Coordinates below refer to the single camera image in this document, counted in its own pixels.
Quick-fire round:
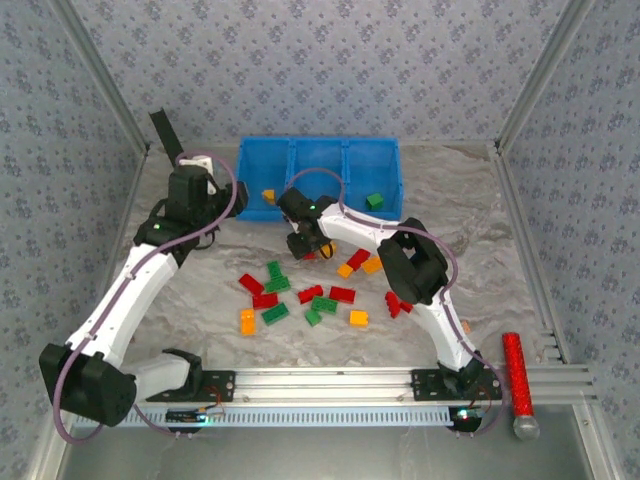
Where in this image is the aluminium frame side rail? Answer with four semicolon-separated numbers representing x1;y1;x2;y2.
490;142;571;366

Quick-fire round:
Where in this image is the slotted grey cable duct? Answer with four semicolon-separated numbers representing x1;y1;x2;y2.
122;405;454;428

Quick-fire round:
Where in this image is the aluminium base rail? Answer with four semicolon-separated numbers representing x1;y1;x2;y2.
134;366;599;405

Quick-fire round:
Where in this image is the blue three-compartment bin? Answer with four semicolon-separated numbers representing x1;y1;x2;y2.
234;135;405;224

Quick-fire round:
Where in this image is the red glitter toy microphone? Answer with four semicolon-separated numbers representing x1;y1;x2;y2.
501;332;541;442

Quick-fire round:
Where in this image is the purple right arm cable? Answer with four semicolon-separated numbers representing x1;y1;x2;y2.
283;167;505;437

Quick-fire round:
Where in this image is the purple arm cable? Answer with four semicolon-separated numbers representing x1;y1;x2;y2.
283;167;505;437
52;152;239;446

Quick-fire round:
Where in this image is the small circuit board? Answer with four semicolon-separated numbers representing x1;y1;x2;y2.
166;407;226;426
448;405;485;434

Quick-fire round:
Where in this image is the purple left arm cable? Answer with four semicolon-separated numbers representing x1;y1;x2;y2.
52;152;239;446

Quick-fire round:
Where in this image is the black cable duct bar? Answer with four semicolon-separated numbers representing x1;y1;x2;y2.
149;107;186;159

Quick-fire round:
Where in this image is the red stepped lego brick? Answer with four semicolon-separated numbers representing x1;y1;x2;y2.
383;291;415;320

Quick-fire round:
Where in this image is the aluminium frame post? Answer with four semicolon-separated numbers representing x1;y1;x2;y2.
492;0;601;154
49;0;152;154

